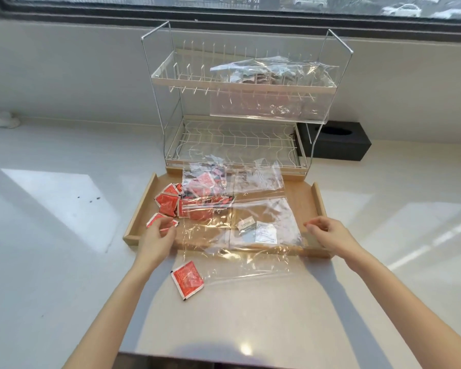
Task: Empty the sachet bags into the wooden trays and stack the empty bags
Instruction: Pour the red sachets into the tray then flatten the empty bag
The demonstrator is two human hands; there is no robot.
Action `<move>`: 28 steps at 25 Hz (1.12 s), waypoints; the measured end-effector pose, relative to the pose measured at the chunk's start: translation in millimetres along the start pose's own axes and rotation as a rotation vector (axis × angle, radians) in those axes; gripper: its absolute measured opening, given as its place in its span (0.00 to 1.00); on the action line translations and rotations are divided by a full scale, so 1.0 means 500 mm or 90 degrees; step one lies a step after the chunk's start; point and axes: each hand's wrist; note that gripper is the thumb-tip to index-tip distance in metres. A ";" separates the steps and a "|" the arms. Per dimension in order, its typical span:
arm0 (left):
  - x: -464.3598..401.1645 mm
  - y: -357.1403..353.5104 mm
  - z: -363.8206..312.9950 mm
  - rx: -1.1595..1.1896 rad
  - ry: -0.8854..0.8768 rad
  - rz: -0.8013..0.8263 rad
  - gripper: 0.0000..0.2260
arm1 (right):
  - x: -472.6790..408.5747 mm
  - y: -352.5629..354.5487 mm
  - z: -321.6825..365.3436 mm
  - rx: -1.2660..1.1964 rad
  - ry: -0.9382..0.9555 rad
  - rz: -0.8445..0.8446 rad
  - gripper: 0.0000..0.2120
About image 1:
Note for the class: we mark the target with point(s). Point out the clear bag with white sachet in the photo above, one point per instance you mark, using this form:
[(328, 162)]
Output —
[(269, 211)]

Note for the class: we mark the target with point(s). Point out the wooden tray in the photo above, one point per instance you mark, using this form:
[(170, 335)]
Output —
[(295, 188)]

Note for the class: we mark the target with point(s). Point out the person's left hand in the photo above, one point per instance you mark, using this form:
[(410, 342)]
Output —
[(155, 244)]

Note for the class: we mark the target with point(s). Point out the person's left forearm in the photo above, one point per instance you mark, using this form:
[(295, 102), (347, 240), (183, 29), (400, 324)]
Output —
[(107, 315)]

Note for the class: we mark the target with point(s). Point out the person's left thumb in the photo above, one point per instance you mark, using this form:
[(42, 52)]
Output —
[(173, 234)]

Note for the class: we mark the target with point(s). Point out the clear bag with red packets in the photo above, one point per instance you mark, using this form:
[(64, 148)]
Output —
[(205, 184)]

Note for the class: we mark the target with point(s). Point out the white plug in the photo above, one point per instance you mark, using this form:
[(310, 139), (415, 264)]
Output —
[(2, 119)]

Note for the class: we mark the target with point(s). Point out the white sachet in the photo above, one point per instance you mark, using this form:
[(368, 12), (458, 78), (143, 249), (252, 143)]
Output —
[(266, 232)]

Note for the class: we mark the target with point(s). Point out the pile of red sauce packets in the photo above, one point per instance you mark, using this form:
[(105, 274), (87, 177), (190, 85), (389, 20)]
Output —
[(169, 203)]

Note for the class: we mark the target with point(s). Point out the clear bag with brown packets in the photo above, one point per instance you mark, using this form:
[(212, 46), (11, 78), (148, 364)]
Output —
[(269, 71)]

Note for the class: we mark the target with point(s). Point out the person's right thumb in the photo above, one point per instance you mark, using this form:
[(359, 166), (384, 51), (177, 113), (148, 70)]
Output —
[(313, 231)]

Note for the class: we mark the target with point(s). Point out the dark window frame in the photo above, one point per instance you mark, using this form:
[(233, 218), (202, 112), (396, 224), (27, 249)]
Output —
[(100, 13)]

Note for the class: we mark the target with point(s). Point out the empty clear plastic bag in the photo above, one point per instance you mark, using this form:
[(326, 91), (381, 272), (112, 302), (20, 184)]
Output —
[(246, 265), (265, 107)]

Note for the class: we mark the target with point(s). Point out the black tissue box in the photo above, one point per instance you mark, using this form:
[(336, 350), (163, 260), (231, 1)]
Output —
[(342, 140)]

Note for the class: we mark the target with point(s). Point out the single red sauce packet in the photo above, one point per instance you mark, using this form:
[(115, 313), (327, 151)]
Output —
[(187, 279), (153, 219)]

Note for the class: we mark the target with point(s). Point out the white car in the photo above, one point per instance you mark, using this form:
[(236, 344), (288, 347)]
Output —
[(311, 0), (401, 9), (451, 13)]

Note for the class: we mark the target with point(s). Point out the person's right hand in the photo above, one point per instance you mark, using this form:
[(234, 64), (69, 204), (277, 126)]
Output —
[(334, 238)]

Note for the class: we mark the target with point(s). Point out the person's right forearm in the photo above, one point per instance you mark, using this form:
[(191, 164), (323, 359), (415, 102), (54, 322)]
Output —
[(411, 307)]

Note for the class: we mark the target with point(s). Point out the small beige packet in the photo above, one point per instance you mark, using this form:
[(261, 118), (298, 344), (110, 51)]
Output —
[(245, 225)]

